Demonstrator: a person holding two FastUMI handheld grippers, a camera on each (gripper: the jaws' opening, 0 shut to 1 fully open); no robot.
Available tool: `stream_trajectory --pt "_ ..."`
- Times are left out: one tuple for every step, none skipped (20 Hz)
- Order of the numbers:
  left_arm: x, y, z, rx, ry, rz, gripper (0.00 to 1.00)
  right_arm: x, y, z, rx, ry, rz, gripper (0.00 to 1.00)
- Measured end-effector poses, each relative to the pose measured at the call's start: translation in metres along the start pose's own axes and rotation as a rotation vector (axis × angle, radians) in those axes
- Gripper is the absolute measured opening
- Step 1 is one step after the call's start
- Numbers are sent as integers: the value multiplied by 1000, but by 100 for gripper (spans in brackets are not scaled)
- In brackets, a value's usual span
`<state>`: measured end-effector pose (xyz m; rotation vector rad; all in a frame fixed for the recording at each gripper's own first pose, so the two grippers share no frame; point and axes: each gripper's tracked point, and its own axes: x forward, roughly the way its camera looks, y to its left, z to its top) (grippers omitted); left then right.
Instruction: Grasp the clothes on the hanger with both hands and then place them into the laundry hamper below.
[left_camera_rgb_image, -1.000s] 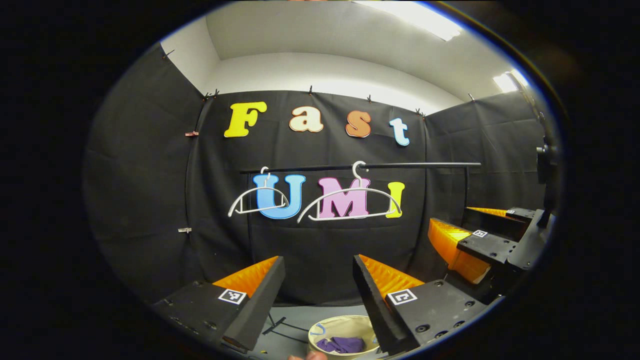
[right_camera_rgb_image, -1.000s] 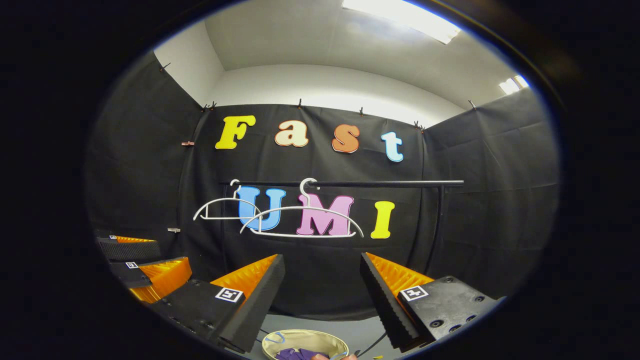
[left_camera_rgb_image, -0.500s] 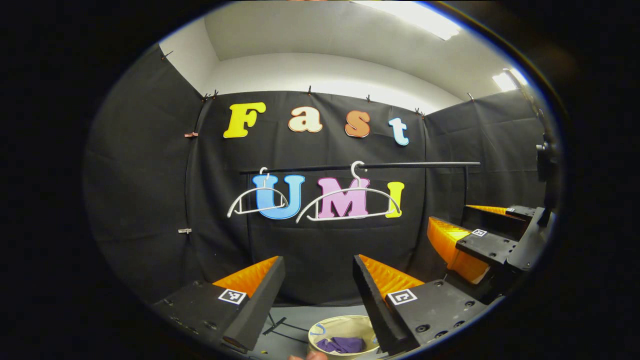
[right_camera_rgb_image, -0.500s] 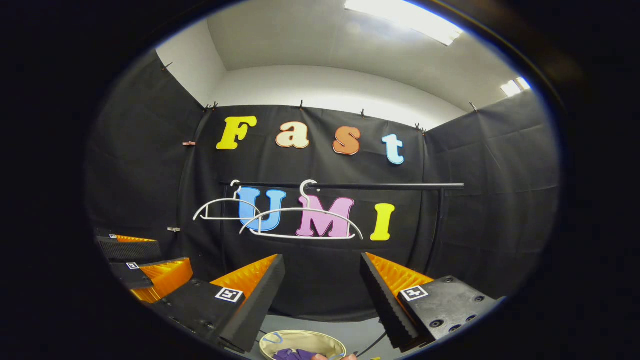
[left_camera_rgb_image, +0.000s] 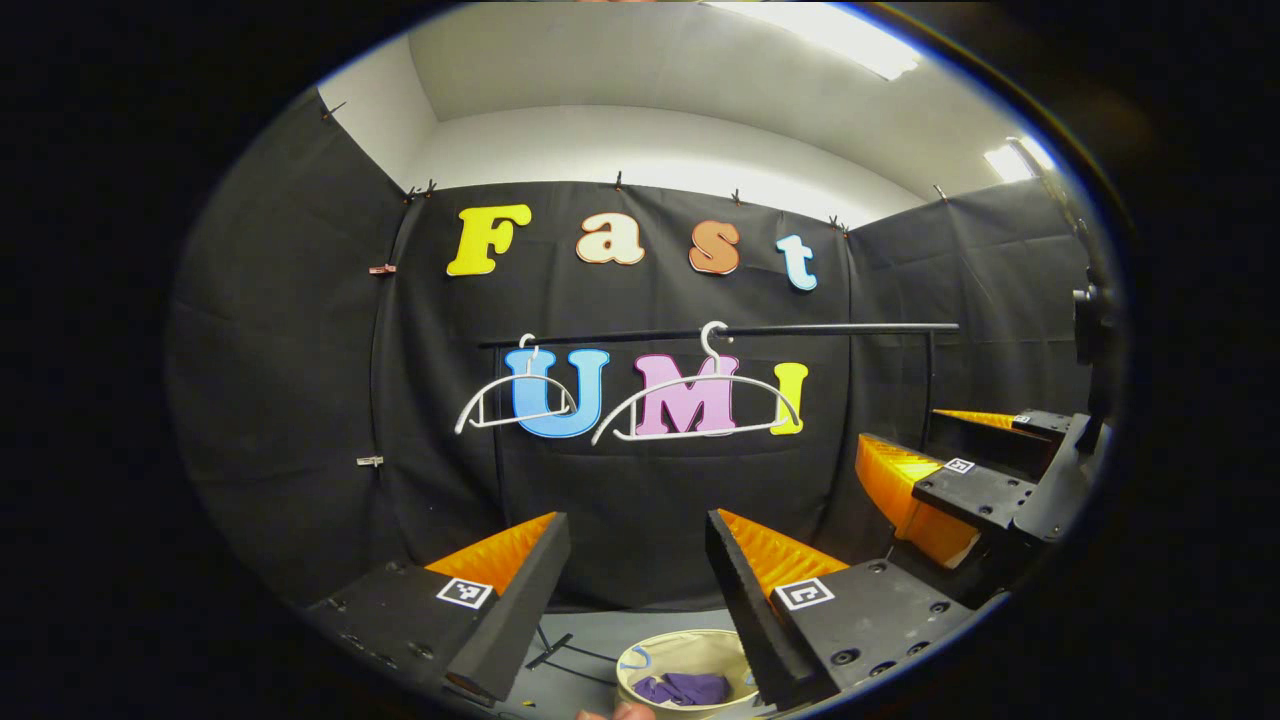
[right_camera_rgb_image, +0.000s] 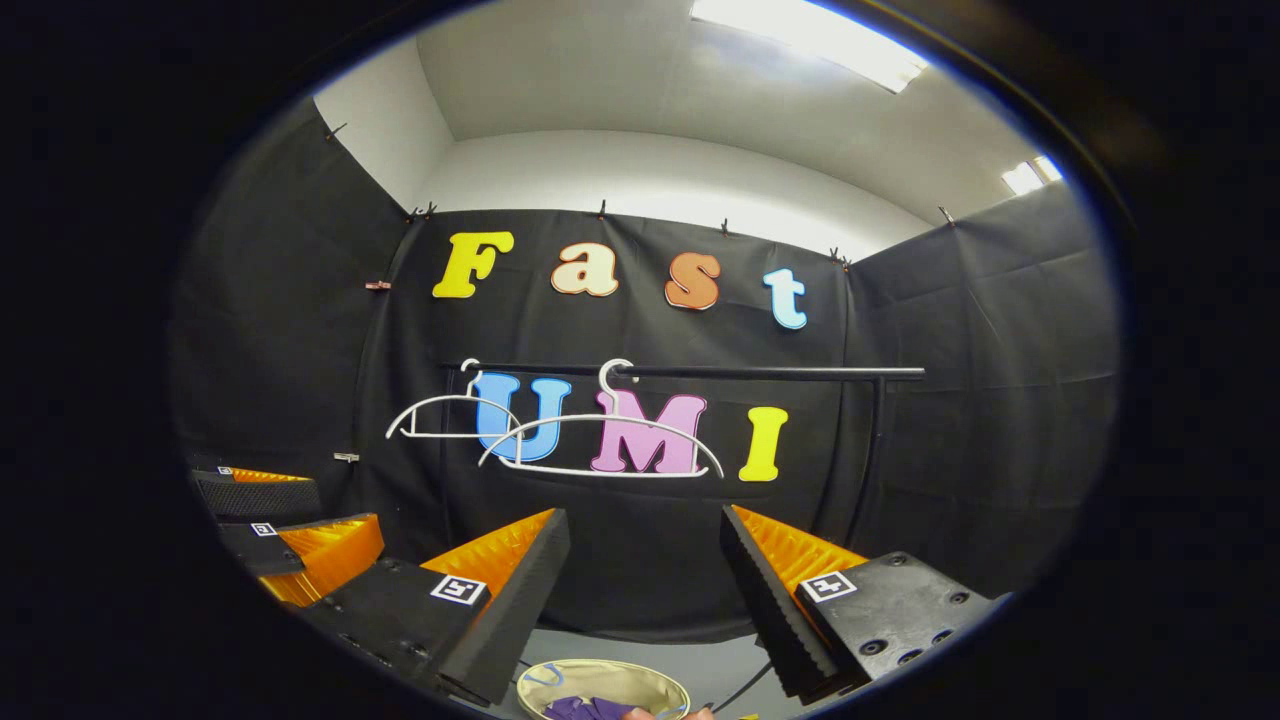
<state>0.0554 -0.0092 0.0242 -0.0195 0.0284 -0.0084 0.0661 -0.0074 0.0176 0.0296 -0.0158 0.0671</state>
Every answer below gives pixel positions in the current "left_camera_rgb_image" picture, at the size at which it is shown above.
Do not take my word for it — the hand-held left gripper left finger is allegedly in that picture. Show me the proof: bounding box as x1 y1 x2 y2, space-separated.
305 512 573 703

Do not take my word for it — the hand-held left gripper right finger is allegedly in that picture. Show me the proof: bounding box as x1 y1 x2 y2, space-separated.
705 508 976 709

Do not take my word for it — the beige laundry hamper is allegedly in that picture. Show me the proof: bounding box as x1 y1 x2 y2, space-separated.
615 628 763 719

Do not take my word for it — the purple knit garment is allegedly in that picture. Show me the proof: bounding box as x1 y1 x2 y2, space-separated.
633 672 733 707

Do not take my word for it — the large white clothes hanger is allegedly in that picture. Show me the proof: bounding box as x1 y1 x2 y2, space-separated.
591 320 802 445

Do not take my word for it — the black clothes rack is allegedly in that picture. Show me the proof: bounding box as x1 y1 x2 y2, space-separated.
478 322 961 691

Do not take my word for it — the small white clothes hanger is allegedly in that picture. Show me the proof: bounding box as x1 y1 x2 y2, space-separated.
455 334 581 435

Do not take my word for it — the small ceiling light panel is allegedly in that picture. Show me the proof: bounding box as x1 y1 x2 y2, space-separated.
983 135 1059 183

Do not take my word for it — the black backdrop cloth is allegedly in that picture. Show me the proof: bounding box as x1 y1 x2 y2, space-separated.
165 85 1111 611

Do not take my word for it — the large ceiling light panel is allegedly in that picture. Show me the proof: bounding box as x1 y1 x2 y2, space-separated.
705 0 921 81

